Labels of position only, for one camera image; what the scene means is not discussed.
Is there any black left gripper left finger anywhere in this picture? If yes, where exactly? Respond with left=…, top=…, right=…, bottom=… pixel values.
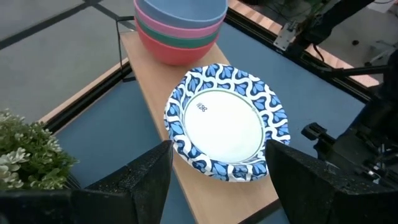
left=0, top=140, right=174, bottom=224

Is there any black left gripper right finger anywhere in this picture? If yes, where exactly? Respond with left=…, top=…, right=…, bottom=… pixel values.
left=265, top=139, right=398, bottom=224

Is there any blue patterned paper bowl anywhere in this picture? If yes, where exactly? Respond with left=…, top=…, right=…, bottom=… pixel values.
left=163, top=63, right=292, bottom=183

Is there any red plastic bowl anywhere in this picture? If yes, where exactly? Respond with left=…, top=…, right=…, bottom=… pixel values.
left=135, top=21, right=216, bottom=67

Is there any green plastic bowl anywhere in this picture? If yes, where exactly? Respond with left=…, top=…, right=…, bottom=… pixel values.
left=135, top=17, right=220, bottom=50

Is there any pink plastic bowl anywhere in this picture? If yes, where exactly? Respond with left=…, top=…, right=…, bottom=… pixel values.
left=133, top=0, right=226, bottom=40

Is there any blue plastic bowl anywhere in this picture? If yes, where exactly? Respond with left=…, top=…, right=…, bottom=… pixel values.
left=135, top=0, right=229, bottom=30

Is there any green plant with white flowers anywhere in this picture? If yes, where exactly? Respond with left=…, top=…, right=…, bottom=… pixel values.
left=0, top=108, right=79, bottom=191

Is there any wooden shelf with black frame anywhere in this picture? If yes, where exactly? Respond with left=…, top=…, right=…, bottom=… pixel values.
left=115, top=15, right=282, bottom=224

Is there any black table frame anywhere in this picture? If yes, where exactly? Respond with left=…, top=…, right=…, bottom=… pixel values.
left=45, top=6, right=376, bottom=134

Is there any grey floor bracket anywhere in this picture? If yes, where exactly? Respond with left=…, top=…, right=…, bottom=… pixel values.
left=368, top=39, right=398, bottom=65

